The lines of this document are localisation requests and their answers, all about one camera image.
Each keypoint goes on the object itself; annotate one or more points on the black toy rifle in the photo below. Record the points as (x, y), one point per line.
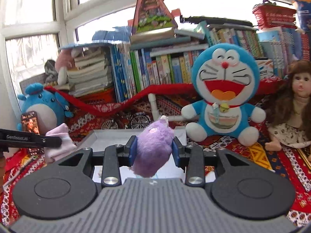
(213, 20)

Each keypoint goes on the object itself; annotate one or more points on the grey stuffed cloth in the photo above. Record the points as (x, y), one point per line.
(50, 71)

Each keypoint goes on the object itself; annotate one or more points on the triangular pink picture box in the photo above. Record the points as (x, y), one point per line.
(152, 16)

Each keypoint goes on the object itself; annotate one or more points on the blue round plush toy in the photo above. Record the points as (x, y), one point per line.
(51, 108)

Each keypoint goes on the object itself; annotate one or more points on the blue cardboard box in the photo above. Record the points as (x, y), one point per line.
(303, 9)

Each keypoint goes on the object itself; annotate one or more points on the miniature metal bicycle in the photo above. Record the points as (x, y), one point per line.
(138, 120)

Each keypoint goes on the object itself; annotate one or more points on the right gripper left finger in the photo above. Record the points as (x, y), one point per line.
(116, 156)

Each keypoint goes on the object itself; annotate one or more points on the white shallow cardboard tray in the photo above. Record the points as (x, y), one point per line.
(126, 141)

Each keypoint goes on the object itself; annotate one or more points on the red scarf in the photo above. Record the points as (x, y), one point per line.
(266, 86)

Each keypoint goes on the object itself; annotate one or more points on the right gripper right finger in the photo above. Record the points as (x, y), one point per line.
(190, 158)

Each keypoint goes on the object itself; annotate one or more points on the pink white plush toy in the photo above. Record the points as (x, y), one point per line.
(65, 61)

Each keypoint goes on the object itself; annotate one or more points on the stack of lying books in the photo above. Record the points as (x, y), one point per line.
(92, 72)

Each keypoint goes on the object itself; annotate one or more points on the patterned red blanket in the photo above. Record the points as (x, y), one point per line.
(287, 164)

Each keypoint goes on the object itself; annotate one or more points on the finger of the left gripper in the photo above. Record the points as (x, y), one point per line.
(21, 139)

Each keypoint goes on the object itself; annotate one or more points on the row of standing books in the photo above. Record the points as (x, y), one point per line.
(169, 60)

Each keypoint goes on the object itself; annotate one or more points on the person's left hand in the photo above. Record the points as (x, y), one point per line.
(2, 172)

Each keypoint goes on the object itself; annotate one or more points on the Doraemon blue plush toy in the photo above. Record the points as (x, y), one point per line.
(226, 77)

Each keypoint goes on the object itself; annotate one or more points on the brown haired baby doll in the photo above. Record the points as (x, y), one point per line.
(289, 115)

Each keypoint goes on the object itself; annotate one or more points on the red plastic crate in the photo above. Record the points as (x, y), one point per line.
(100, 97)

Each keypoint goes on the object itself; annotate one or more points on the purple fuzzy plush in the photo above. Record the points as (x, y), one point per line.
(153, 148)

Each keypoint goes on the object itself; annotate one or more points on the smartphone with lit screen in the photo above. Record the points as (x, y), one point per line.
(29, 122)

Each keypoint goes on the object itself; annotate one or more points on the white PVC pipe elbow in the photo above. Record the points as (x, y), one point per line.
(165, 106)

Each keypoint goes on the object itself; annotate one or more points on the red plastic basket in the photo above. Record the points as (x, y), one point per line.
(269, 15)

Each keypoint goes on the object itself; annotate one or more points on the right row of books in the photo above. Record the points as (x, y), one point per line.
(283, 46)

